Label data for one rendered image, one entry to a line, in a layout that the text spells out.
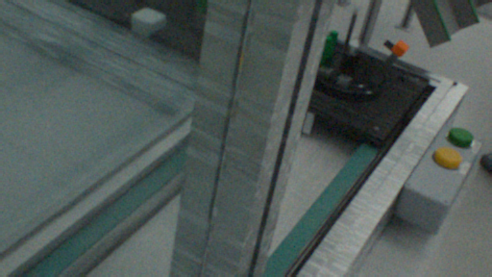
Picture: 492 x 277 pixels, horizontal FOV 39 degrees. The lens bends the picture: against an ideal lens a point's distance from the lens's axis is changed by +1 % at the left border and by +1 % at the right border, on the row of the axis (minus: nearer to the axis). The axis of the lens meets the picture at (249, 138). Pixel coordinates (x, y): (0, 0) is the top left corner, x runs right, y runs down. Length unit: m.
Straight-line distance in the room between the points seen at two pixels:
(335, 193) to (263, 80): 0.78
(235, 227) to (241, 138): 0.04
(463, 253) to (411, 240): 0.08
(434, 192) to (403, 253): 0.11
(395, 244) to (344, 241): 0.18
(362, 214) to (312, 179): 0.13
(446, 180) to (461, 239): 0.12
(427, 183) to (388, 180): 0.06
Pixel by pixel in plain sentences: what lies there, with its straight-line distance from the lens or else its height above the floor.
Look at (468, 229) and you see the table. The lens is 1.15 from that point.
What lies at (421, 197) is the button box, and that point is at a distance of 1.01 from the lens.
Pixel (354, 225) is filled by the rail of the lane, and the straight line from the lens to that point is 0.93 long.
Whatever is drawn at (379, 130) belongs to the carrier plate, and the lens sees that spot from 1.09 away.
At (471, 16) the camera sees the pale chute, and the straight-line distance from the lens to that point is 1.44.
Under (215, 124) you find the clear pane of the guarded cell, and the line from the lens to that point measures 0.20.
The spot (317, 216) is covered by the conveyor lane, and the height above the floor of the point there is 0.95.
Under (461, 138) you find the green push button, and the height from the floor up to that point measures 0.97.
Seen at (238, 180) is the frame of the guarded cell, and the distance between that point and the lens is 0.22.
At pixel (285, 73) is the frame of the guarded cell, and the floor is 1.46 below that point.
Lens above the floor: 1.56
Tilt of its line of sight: 36 degrees down
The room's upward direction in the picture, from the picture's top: 12 degrees clockwise
